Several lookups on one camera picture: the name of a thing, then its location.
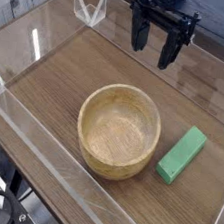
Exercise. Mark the green rectangular block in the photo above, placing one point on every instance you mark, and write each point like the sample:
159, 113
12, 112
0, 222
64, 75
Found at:
182, 153

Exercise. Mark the clear acrylic corner bracket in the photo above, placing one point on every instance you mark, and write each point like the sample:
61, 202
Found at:
89, 14

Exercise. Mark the brown wooden bowl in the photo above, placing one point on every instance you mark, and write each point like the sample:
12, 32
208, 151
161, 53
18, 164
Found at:
118, 128

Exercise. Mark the clear acrylic tray wall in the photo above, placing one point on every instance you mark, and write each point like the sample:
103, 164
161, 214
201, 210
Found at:
50, 62

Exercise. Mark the black metal bracket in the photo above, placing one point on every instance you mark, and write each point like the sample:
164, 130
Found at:
21, 216

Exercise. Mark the black table leg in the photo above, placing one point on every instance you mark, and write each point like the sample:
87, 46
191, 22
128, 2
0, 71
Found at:
15, 183

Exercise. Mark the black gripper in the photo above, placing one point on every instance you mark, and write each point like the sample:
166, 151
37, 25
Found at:
166, 14

